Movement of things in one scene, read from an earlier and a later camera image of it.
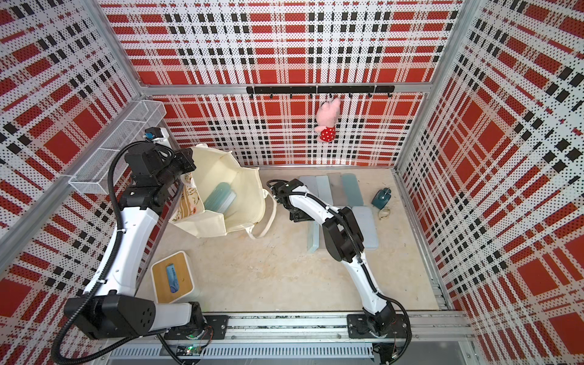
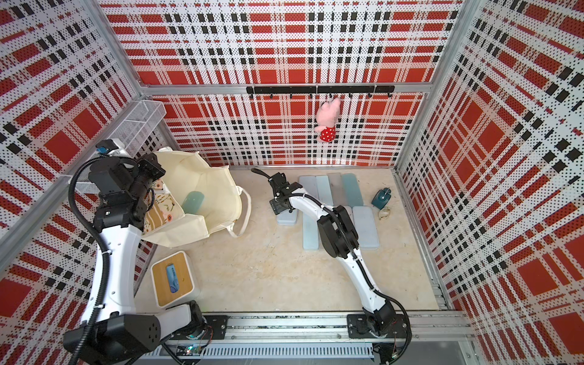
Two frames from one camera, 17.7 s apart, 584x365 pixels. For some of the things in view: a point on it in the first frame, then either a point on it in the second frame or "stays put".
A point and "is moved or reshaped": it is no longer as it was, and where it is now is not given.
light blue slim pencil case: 324,189 stays put
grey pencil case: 338,195 stays put
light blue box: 366,219 stays put
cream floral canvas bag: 220,197 is moved or reshaped
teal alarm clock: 381,198 stays put
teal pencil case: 353,192 stays put
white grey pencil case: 311,184 stays put
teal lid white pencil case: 220,198 → 287,218
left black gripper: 183,155 → 149,162
